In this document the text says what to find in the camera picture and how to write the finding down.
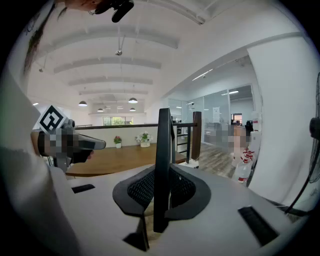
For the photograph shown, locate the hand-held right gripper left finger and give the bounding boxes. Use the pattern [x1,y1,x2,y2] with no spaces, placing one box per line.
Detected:
[49,163,156,256]

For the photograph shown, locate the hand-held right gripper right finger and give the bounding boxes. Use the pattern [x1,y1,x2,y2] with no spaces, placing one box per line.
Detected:
[149,163,310,256]

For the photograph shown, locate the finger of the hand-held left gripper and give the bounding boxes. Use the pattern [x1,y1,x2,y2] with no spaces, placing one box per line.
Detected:
[73,133,107,151]

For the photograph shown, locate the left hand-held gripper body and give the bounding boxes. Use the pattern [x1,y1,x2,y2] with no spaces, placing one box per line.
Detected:
[36,104,81,174]

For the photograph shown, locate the black framed panel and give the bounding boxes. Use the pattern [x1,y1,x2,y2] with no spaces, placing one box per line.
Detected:
[152,107,176,234]

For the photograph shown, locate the person's left forearm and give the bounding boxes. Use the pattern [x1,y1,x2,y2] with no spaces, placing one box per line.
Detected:
[30,131,42,157]

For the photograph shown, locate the round wooden table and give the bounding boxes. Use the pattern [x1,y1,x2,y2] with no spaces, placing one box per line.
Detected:
[65,142,187,178]

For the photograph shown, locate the person's left hand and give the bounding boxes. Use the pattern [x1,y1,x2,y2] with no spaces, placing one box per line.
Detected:
[72,149,95,164]

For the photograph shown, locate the cream partition panel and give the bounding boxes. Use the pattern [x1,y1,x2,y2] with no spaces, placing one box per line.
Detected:
[74,126,176,149]

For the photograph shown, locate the dark wooden handrail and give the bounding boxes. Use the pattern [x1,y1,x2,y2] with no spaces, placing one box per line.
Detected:
[74,122,198,130]

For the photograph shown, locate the window with greenery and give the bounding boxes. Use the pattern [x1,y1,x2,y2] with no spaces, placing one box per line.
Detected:
[102,116,135,126]

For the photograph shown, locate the white pot pink white flowers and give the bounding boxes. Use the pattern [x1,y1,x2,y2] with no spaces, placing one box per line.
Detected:
[135,131,153,148]

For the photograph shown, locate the person's white printed shirt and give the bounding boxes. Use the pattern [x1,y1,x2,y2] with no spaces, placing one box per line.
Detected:
[1,2,83,256]

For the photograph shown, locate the person's face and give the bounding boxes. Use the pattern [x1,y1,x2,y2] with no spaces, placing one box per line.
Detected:
[66,0,101,12]

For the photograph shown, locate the glass office partition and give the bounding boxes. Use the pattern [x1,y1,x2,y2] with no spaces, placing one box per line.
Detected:
[167,84,255,146]

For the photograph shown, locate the fluorescent tube light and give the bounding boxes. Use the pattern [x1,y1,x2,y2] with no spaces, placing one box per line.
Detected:
[191,68,215,82]

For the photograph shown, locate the black standing fan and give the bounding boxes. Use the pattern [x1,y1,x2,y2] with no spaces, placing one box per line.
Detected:
[284,72,320,217]

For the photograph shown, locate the small grey fisheye camera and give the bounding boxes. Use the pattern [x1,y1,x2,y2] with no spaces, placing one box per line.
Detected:
[62,119,76,131]

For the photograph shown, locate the clear water bottle red handle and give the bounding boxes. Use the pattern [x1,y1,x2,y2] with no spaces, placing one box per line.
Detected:
[232,161,253,184]
[231,146,256,168]

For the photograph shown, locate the brown wooden newel post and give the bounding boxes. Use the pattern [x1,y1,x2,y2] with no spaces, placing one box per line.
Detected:
[191,111,203,161]

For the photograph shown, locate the black head-worn camera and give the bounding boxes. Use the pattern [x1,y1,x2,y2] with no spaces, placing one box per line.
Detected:
[94,0,135,24]

